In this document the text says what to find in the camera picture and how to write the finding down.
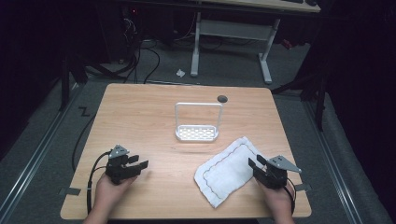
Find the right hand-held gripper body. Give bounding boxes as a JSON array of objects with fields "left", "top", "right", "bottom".
[{"left": 253, "top": 155, "right": 303, "bottom": 190}]

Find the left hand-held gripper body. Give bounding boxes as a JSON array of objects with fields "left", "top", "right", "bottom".
[{"left": 105, "top": 144, "right": 138, "bottom": 186}]

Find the white towel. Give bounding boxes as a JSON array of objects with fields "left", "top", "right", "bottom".
[{"left": 193, "top": 135, "right": 269, "bottom": 209}]

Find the white plastic rack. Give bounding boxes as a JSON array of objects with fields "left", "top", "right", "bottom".
[{"left": 174, "top": 102, "right": 224, "bottom": 144}]

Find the person's right hand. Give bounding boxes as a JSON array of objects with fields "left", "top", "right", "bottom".
[{"left": 256, "top": 178, "right": 296, "bottom": 217}]

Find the person's left hand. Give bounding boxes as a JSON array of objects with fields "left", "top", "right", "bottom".
[{"left": 92, "top": 173, "right": 138, "bottom": 217}]

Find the grey tape strip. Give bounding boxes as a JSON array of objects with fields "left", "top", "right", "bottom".
[
  {"left": 293, "top": 183, "right": 313, "bottom": 192},
  {"left": 58, "top": 186, "right": 82, "bottom": 197}
]

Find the black metal stand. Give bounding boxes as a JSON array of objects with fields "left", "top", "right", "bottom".
[
  {"left": 270, "top": 55, "right": 330, "bottom": 133},
  {"left": 58, "top": 52, "right": 90, "bottom": 112}
]

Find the white-framed wooden desk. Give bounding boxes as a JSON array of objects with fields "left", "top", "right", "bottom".
[{"left": 190, "top": 0, "right": 322, "bottom": 86}]

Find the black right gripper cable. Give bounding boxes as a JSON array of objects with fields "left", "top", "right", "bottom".
[{"left": 283, "top": 177, "right": 297, "bottom": 217}]

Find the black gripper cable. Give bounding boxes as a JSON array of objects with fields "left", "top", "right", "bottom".
[
  {"left": 86, "top": 150, "right": 112, "bottom": 216},
  {"left": 283, "top": 177, "right": 297, "bottom": 217}
]

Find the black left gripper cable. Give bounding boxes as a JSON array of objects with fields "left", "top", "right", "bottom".
[{"left": 86, "top": 150, "right": 112, "bottom": 216}]

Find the black floor cable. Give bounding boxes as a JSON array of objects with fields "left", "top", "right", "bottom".
[{"left": 71, "top": 113, "right": 98, "bottom": 173}]

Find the metal floor rail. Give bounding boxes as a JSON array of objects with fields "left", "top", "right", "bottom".
[
  {"left": 302, "top": 98, "right": 364, "bottom": 224},
  {"left": 0, "top": 83, "right": 84, "bottom": 217}
]

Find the black cable bundle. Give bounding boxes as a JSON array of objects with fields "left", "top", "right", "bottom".
[{"left": 87, "top": 17, "right": 162, "bottom": 85}]

